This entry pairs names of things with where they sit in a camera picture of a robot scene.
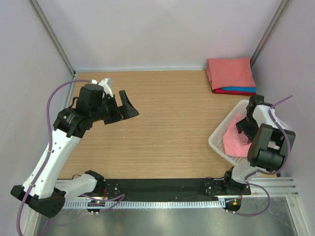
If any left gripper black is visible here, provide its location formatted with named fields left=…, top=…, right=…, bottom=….
left=91, top=90, right=139, bottom=125

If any pink t-shirt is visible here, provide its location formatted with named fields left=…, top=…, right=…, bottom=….
left=222, top=113, right=251, bottom=157

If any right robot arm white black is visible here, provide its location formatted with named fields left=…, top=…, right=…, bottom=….
left=221, top=95, right=296, bottom=195

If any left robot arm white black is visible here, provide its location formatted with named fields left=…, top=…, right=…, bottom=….
left=11, top=83, right=139, bottom=218

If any white plastic basket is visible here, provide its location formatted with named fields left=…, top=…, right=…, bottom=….
left=208, top=99, right=288, bottom=177

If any folded blue t-shirt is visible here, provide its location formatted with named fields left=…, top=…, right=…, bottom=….
left=222, top=87, right=256, bottom=93

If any folded red t-shirt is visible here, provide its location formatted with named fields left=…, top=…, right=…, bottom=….
left=210, top=82, right=256, bottom=96

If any folded salmon t-shirt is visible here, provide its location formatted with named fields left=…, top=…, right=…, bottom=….
left=206, top=57, right=256, bottom=89

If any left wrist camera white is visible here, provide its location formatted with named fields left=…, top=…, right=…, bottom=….
left=91, top=78, right=114, bottom=98

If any aluminium front rail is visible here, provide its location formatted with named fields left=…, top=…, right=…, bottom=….
left=249, top=177, right=299, bottom=197

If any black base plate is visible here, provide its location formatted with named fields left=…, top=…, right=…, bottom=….
left=94, top=177, right=251, bottom=201

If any white slotted cable duct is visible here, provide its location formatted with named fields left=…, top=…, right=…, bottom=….
left=63, top=199, right=225, bottom=209

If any right aluminium corner post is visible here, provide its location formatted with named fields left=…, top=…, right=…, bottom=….
left=250, top=0, right=292, bottom=67

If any aluminium corner post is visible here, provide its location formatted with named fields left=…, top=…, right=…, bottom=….
left=250, top=0, right=292, bottom=67
left=29, top=0, right=75, bottom=77

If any left aluminium corner post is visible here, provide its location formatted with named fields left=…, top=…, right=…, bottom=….
left=29, top=0, right=75, bottom=77

